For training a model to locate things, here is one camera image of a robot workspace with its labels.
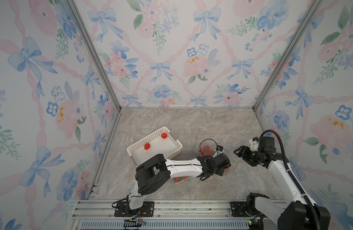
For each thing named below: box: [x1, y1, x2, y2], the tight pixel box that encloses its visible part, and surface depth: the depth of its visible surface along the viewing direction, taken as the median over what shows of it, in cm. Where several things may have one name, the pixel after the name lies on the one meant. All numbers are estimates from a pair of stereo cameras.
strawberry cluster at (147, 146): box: [144, 143, 152, 150], surface depth 97 cm
